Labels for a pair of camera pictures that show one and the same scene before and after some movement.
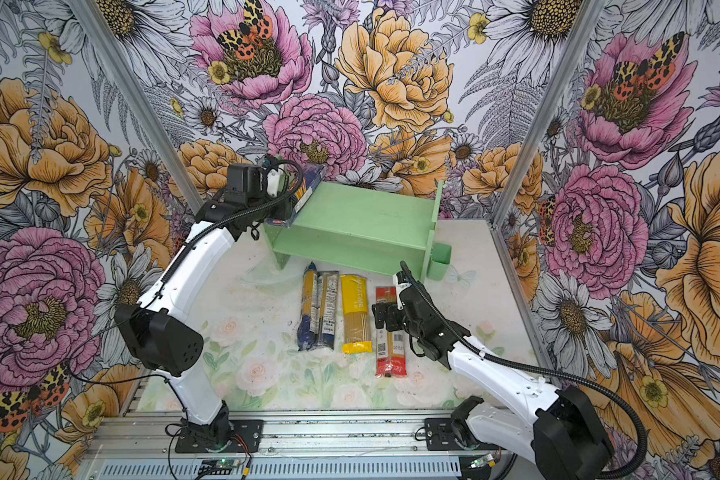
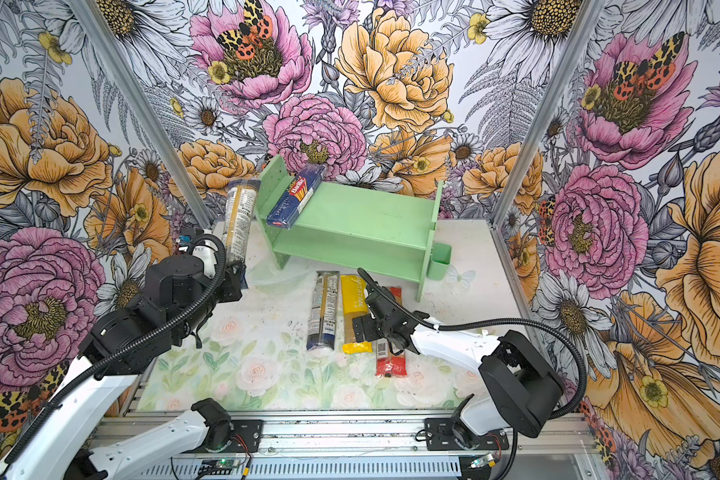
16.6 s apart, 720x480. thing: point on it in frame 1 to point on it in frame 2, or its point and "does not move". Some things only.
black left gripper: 282,211 to 231,288
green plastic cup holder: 439,262 does not move
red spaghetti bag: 391,355 does not move
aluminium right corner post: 584,29 does not move
